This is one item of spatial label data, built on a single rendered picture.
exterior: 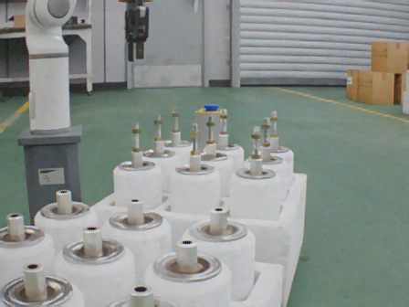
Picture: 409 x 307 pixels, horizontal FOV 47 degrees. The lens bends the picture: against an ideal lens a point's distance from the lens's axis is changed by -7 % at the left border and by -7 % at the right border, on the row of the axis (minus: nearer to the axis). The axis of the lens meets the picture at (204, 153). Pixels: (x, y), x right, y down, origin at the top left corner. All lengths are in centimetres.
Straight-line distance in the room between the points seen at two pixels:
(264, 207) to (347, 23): 605
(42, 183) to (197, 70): 518
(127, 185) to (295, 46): 567
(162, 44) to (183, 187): 525
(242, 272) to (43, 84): 67
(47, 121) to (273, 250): 57
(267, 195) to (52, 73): 54
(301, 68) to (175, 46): 165
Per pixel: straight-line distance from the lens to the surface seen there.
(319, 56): 671
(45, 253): 64
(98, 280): 57
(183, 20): 619
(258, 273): 72
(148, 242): 66
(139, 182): 97
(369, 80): 485
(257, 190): 91
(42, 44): 114
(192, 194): 94
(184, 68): 619
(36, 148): 113
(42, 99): 113
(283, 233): 89
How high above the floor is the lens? 48
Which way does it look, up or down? 12 degrees down
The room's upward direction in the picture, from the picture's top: straight up
